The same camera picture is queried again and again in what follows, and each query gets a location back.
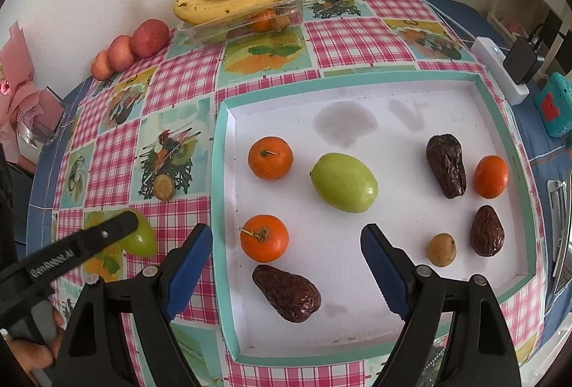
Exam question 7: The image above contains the teal box device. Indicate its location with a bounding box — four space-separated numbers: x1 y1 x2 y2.
534 72 572 138

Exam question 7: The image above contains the pink checkered fruit-print tablecloth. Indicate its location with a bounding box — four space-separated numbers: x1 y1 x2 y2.
51 0 543 387

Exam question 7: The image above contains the clear square vase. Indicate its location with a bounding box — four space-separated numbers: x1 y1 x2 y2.
18 87 65 146

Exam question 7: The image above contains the small avocado on board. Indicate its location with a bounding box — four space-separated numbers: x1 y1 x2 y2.
425 134 467 199

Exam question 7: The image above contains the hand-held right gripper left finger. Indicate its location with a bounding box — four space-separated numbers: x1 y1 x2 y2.
53 223 214 387

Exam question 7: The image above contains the person's left hand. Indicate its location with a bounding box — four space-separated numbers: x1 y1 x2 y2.
0 310 66 375

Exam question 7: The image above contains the green jujube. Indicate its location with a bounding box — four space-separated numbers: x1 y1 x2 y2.
310 153 380 214
117 212 158 257

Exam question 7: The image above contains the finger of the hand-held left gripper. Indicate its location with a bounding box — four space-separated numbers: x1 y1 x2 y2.
78 210 140 259

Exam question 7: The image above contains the black power adapter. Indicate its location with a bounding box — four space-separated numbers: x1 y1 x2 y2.
503 36 543 84

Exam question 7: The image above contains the pink paper bouquet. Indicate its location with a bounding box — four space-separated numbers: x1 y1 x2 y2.
0 20 41 155

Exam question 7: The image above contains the tangerine with stem stick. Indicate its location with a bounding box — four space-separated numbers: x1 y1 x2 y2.
240 214 290 263

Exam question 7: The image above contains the brown dried date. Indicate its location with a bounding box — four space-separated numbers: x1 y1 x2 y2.
470 205 506 258

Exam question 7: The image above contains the dark cloth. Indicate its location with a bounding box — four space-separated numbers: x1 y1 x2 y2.
0 146 30 267

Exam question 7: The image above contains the white tray with teal rim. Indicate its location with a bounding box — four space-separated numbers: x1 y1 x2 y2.
211 72 539 367

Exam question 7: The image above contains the clear plastic container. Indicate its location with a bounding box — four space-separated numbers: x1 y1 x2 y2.
178 0 308 45

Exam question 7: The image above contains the dark brown avocado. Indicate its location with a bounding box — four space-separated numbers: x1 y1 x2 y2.
252 264 322 323

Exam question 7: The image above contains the white power strip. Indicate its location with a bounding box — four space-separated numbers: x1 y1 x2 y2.
474 36 530 106

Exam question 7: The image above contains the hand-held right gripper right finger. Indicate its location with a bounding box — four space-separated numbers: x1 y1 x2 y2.
360 224 523 387

